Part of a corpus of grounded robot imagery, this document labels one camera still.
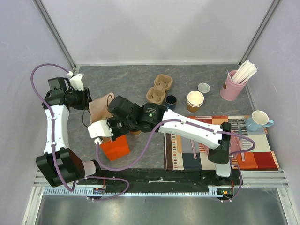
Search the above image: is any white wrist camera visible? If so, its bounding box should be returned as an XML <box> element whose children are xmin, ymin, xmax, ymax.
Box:
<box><xmin>88</xmin><ymin>119</ymin><xmax>113</xmax><ymax>145</ymax></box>
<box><xmin>67</xmin><ymin>71</ymin><xmax>84</xmax><ymax>91</ymax></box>

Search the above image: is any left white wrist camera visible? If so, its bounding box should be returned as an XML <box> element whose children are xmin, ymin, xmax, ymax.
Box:
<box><xmin>67</xmin><ymin>71</ymin><xmax>84</xmax><ymax>91</ymax></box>

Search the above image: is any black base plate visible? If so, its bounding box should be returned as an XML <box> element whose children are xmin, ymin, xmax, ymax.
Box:
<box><xmin>78</xmin><ymin>169</ymin><xmax>243</xmax><ymax>193</ymax></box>

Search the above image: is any single brown paper cup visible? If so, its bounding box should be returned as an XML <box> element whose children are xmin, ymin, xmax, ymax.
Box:
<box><xmin>130</xmin><ymin>130</ymin><xmax>141</xmax><ymax>136</ymax></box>

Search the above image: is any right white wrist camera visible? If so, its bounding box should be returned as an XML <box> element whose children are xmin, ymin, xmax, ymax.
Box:
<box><xmin>88</xmin><ymin>119</ymin><xmax>113</xmax><ymax>145</ymax></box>

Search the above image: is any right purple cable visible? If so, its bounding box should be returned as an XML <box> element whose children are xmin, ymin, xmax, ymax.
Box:
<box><xmin>96</xmin><ymin>119</ymin><xmax>255</xmax><ymax>203</ymax></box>

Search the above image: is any patterned colourful placemat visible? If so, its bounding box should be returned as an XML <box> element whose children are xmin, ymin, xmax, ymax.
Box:
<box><xmin>164</xmin><ymin>115</ymin><xmax>279</xmax><ymax>171</ymax></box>

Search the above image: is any pink dotted plate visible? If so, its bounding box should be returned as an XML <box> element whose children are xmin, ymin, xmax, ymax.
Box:
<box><xmin>229</xmin><ymin>136</ymin><xmax>241</xmax><ymax>158</ymax></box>

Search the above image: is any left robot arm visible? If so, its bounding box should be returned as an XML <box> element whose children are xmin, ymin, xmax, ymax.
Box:
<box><xmin>36</xmin><ymin>74</ymin><xmax>103</xmax><ymax>187</ymax></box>

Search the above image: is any orange paper bag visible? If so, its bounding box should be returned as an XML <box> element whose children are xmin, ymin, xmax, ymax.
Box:
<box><xmin>89</xmin><ymin>92</ymin><xmax>130</xmax><ymax>161</ymax></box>

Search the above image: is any light blue mug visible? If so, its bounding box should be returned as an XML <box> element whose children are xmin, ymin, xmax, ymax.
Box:
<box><xmin>245</xmin><ymin>110</ymin><xmax>274</xmax><ymax>132</ymax></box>

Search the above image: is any dark blue ceramic mug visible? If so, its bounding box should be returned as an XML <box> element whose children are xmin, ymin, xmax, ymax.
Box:
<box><xmin>165</xmin><ymin>95</ymin><xmax>177</xmax><ymax>110</ymax></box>

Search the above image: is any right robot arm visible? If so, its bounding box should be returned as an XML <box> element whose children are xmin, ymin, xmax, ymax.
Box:
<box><xmin>107</xmin><ymin>96</ymin><xmax>232</xmax><ymax>185</ymax></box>

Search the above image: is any cardboard cup carrier stack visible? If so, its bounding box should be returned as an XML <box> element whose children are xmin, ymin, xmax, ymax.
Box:
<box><xmin>146</xmin><ymin>74</ymin><xmax>173</xmax><ymax>105</ymax></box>

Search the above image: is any bundle of white straws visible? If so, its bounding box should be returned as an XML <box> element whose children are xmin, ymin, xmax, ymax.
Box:
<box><xmin>231</xmin><ymin>60</ymin><xmax>258</xmax><ymax>84</ymax></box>

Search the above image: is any stack of brown paper cups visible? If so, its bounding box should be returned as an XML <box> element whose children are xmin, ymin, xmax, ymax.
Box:
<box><xmin>187</xmin><ymin>91</ymin><xmax>204</xmax><ymax>113</ymax></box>

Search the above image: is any pink straw holder cup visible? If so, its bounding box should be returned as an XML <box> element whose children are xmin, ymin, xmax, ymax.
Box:
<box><xmin>220</xmin><ymin>70</ymin><xmax>247</xmax><ymax>101</ymax></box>

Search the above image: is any purple cable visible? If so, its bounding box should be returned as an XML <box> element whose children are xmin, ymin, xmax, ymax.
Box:
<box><xmin>96</xmin><ymin>119</ymin><xmax>255</xmax><ymax>203</ymax></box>
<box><xmin>30</xmin><ymin>63</ymin><xmax>130</xmax><ymax>202</ymax></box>

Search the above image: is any grey slotted cable duct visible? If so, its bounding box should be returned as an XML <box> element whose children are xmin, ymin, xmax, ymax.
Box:
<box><xmin>43</xmin><ymin>186</ymin><xmax>223</xmax><ymax>197</ymax></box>

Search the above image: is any fork with pink handle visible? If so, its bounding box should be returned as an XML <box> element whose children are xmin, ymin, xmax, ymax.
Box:
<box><xmin>191</xmin><ymin>140</ymin><xmax>197</xmax><ymax>160</ymax></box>

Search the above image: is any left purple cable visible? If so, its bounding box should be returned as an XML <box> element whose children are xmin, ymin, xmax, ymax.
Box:
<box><xmin>30</xmin><ymin>63</ymin><xmax>130</xmax><ymax>202</ymax></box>

